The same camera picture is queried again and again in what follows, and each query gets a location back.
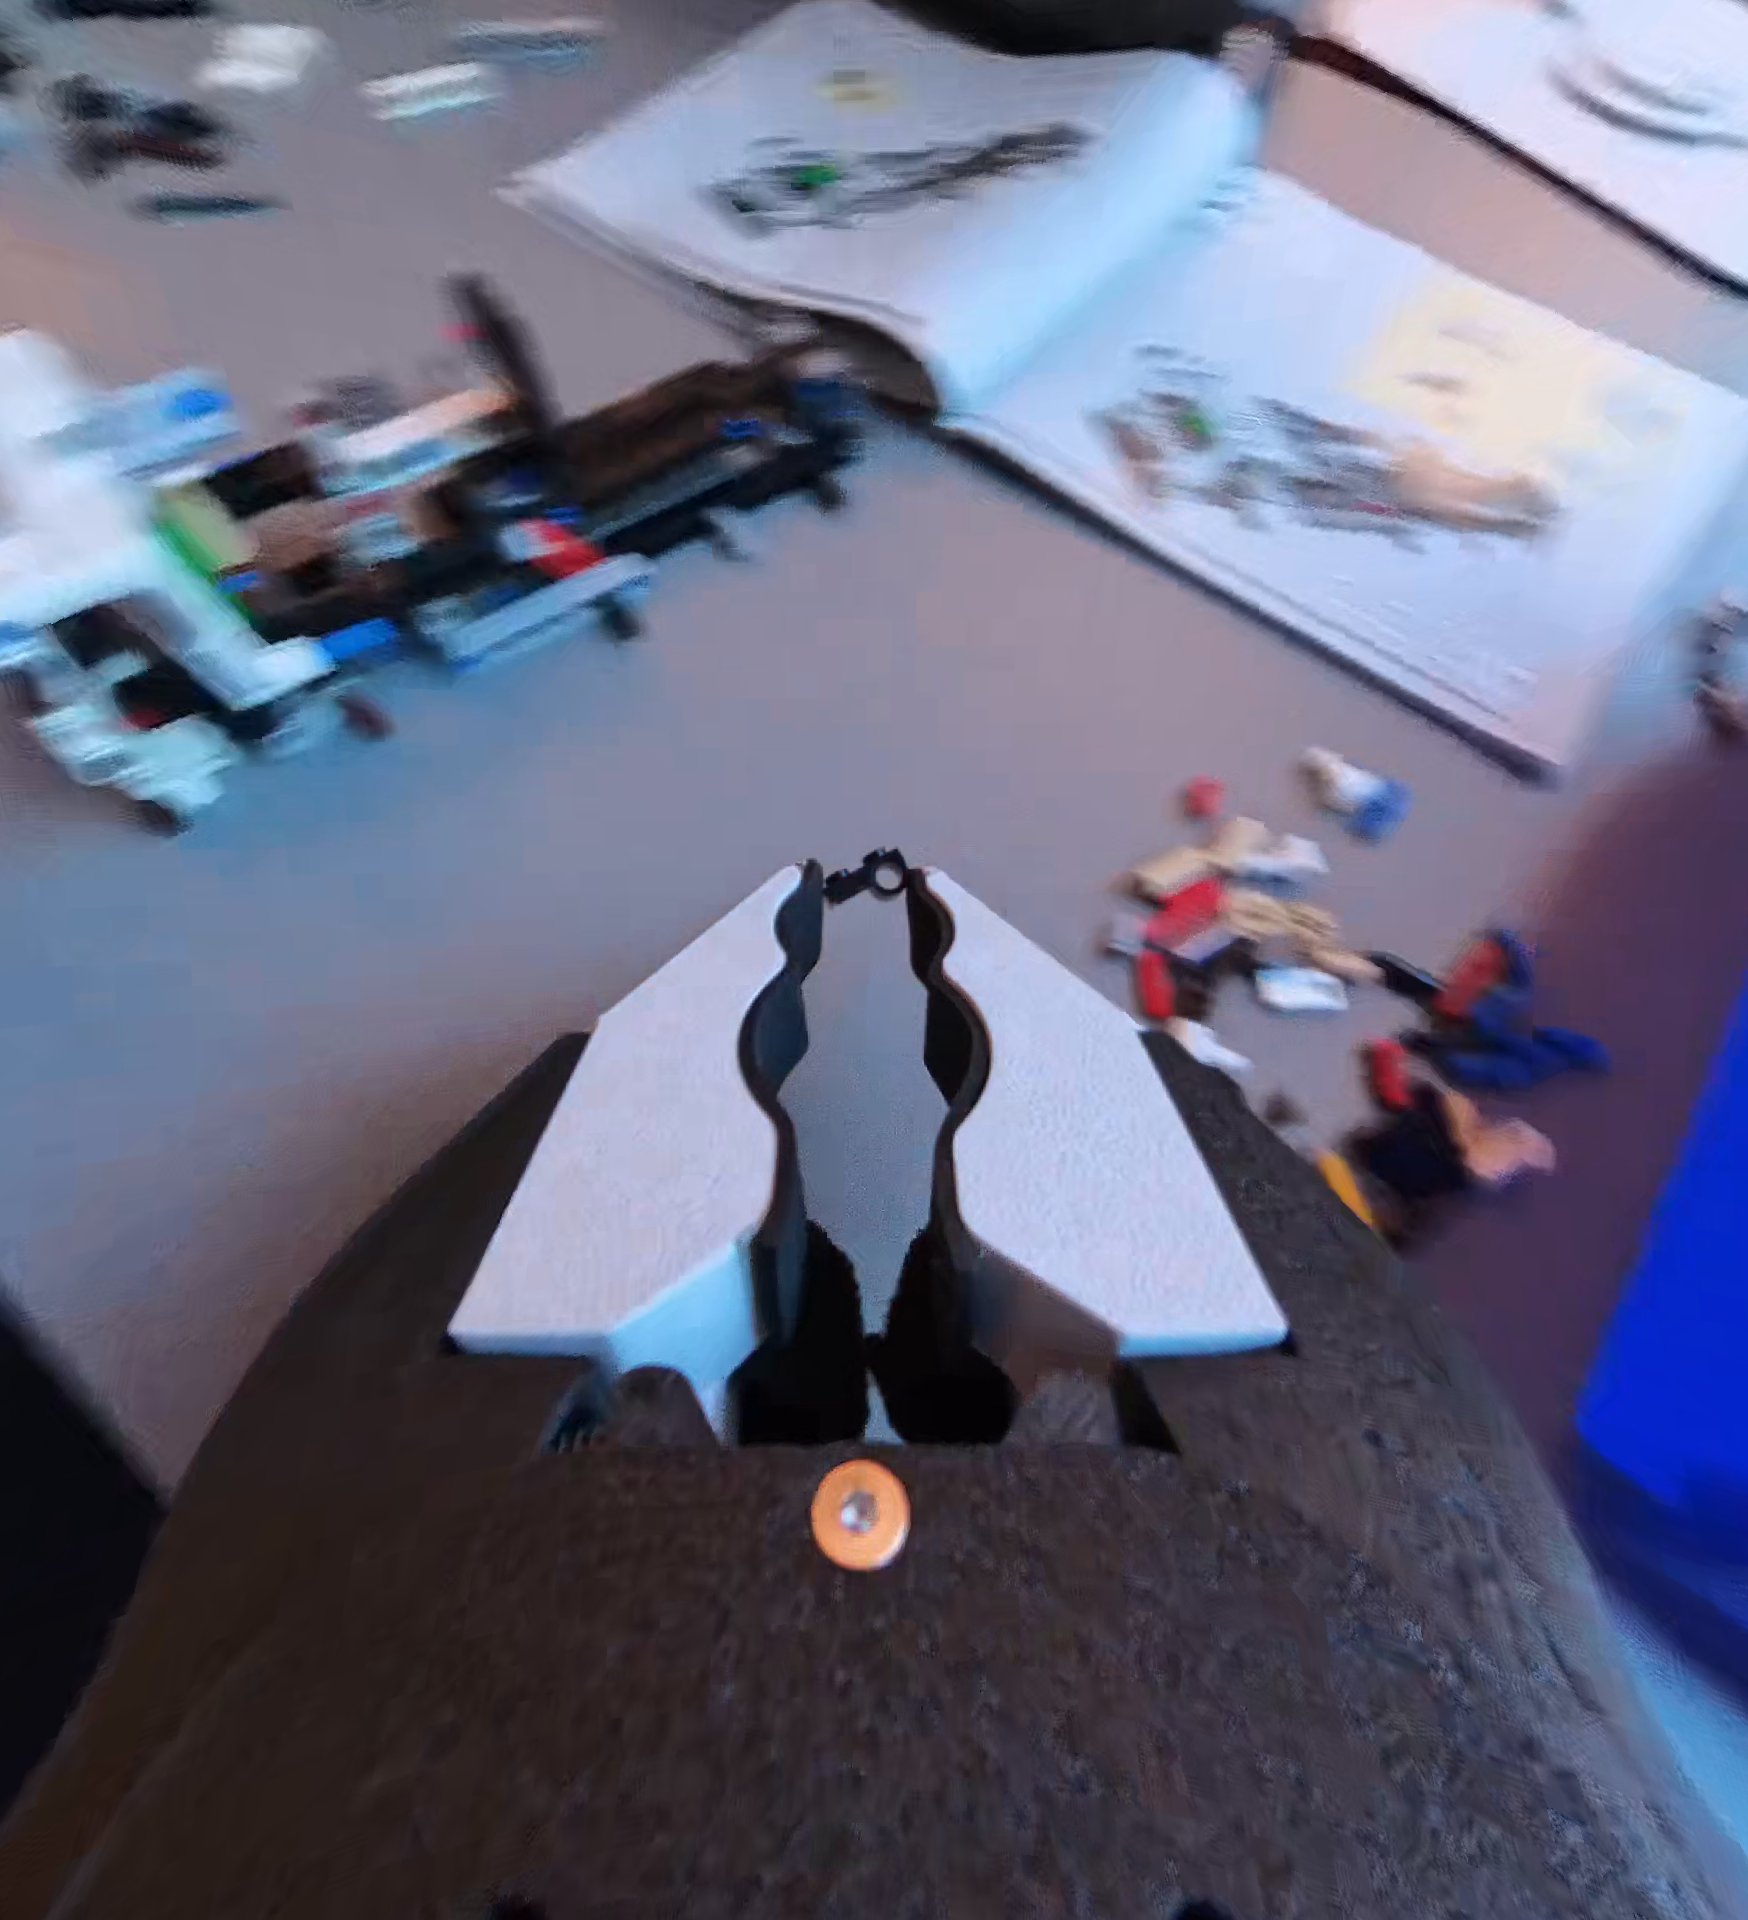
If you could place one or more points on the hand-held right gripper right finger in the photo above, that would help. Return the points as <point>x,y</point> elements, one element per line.
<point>1113,1200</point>

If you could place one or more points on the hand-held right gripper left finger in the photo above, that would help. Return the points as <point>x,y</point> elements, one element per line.
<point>605,1200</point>

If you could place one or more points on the small black lego connector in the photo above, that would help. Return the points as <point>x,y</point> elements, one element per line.
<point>874,875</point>

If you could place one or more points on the partly built lego truck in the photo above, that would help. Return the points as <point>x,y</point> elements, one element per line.
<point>141,600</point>

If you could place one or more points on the pile of coloured lego parts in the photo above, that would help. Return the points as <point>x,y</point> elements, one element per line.
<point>1263,930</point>

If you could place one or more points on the small dark lego pin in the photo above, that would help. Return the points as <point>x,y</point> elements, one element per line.
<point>1729,658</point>

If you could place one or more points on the blue-grey lego axle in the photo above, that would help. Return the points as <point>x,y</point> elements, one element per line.
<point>208,204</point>

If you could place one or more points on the white lego beam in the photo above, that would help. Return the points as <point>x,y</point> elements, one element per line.
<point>432,89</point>

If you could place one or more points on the grey lego beam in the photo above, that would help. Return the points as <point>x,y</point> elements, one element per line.
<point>528,37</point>

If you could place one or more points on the pile of small dark lego parts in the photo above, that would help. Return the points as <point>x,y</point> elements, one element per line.
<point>110,127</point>

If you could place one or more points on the white lego plate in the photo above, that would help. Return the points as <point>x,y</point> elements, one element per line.
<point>291,51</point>
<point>236,59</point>

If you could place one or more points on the blue plastic bin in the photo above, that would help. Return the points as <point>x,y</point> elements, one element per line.
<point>1729,1200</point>

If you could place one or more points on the open instruction booklet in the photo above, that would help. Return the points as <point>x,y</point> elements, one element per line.
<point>1113,302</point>

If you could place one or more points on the white stand with wooden board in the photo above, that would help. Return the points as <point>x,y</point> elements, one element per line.
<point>1639,120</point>

